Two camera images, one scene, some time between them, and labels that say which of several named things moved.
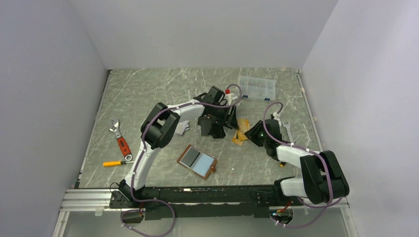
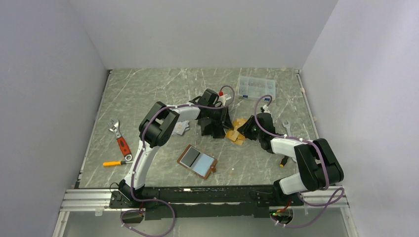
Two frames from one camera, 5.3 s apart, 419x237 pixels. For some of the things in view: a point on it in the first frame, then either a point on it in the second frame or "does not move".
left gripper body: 223,113 → 218,115
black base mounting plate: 173,203 does not move
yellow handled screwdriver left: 115,163 does not move
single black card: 190,157 does not move
